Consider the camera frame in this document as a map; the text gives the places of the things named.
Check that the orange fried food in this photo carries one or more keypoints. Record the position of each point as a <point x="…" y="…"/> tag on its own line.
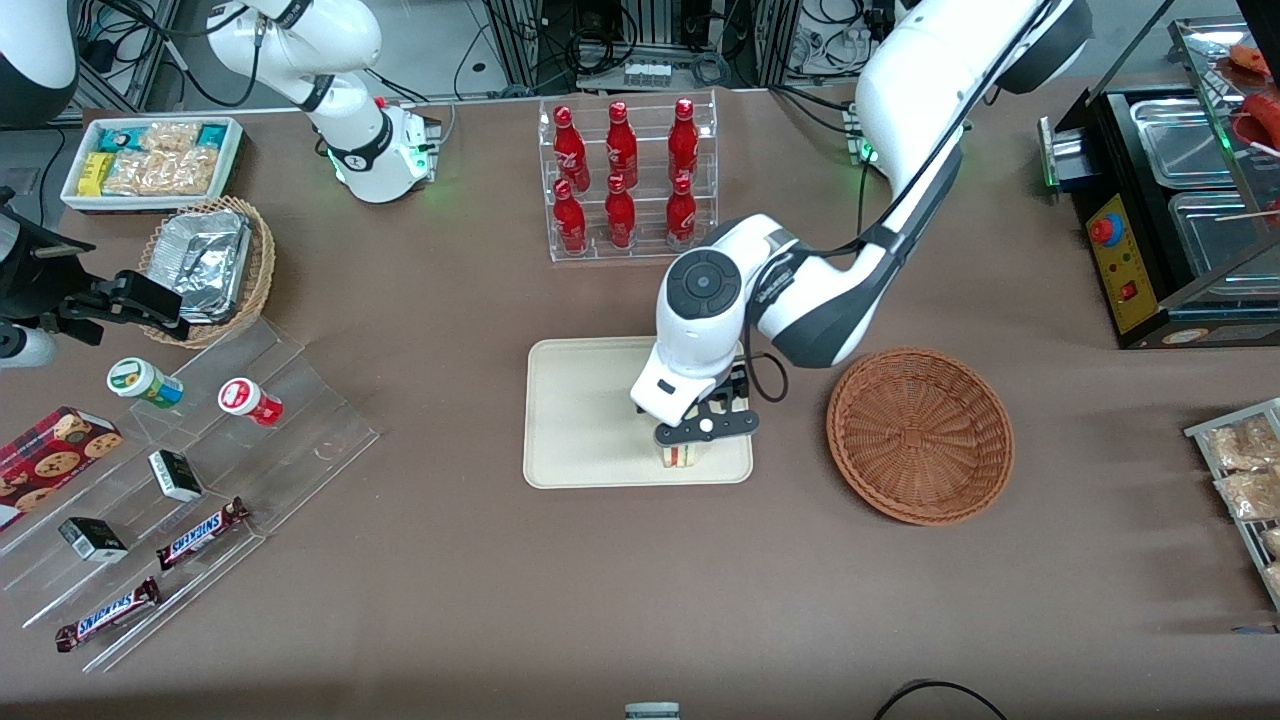
<point x="1250" y="58"/>

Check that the brown round wicker basket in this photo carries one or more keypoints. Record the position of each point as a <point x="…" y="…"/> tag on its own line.
<point x="920" y="435"/>

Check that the teal snack packet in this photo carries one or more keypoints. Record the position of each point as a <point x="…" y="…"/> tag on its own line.
<point x="212" y="134"/>
<point x="120" y="138"/>

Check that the clear bag of crackers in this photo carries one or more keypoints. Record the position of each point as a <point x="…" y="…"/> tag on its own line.
<point x="170" y="136"/>
<point x="165" y="172"/>

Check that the Snickers chocolate bar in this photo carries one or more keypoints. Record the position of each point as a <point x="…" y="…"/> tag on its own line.
<point x="105" y="615"/>
<point x="200" y="534"/>

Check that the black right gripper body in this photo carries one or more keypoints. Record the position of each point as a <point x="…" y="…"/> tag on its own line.
<point x="28" y="280"/>

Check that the yellow snack packet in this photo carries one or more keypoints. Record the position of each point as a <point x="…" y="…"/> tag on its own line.
<point x="95" y="174"/>

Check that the triangular sandwich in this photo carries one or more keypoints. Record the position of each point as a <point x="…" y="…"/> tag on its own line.
<point x="682" y="457"/>

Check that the light tan wicker basket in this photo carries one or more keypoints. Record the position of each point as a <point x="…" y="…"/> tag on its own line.
<point x="262" y="270"/>

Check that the small grey device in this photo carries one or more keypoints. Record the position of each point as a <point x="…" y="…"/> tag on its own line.
<point x="652" y="712"/>

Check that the red drink bottle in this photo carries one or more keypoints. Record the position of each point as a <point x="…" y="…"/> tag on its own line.
<point x="681" y="215"/>
<point x="570" y="222"/>
<point x="620" y="218"/>
<point x="568" y="150"/>
<point x="683" y="145"/>
<point x="621" y="148"/>

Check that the clear bag of fried snacks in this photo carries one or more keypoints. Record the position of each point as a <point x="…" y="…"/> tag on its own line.
<point x="1252" y="494"/>
<point x="1245" y="442"/>

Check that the red lid white cup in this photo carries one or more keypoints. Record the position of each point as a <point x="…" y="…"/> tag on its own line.
<point x="245" y="398"/>

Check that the beige rectangular tray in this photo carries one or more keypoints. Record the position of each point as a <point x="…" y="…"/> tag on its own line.
<point x="580" y="420"/>

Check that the white snack bin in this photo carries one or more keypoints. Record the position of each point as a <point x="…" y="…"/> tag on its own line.
<point x="72" y="190"/>

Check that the white power strip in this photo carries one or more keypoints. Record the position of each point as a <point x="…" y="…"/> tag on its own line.
<point x="648" y="72"/>

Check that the red chocolate chip cookie box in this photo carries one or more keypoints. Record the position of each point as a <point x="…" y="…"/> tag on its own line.
<point x="50" y="465"/>

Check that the aluminium foil container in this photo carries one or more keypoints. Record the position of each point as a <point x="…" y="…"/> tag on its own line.
<point x="205" y="262"/>

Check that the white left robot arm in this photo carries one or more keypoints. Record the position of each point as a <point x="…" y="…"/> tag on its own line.
<point x="900" y="80"/>

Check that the green lid white cup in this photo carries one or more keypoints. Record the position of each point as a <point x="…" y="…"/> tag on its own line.
<point x="135" y="378"/>

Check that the clear acrylic bottle rack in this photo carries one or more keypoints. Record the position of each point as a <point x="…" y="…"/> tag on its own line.
<point x="630" y="250"/>

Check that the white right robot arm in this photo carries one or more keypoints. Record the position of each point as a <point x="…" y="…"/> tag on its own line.
<point x="350" y="160"/>

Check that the clear acrylic step display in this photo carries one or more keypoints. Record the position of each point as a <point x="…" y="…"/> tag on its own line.
<point x="300" y="420"/>

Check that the small black box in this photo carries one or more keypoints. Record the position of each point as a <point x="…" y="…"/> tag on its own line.
<point x="92" y="540"/>
<point x="176" y="476"/>

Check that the black food warmer appliance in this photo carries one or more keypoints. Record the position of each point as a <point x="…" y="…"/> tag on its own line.
<point x="1125" y="270"/>

